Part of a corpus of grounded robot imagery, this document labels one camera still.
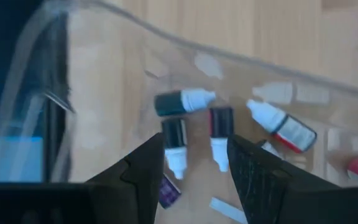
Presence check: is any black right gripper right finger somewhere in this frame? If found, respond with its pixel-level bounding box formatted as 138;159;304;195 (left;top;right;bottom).
227;134;338;224

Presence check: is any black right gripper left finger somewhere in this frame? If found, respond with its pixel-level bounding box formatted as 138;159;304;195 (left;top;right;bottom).
87;133;165;224

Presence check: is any small purple-label dropper bottle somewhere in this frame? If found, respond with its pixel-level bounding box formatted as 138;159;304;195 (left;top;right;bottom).
158;173;182;209

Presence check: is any small red-label dropper bottle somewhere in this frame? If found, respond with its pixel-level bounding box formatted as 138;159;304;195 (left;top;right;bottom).
246;98;318;154

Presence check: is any small brown-label dropper bottle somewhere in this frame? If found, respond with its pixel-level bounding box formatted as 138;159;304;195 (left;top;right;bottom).
209;106;234;173

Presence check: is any small blue-label dropper bottle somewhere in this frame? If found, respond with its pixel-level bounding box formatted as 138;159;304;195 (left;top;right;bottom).
154;88;216;118

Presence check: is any clear plastic container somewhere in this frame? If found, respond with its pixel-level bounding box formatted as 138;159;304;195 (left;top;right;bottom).
0;0;358;224

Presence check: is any white label strip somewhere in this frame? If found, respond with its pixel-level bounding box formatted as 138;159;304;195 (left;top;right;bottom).
209;196;249;224

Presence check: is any light blue box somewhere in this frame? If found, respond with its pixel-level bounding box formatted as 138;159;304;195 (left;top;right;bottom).
0;136;45;183

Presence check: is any black aluminium frame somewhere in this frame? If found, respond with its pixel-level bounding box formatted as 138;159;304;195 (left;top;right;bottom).
40;12;76;184

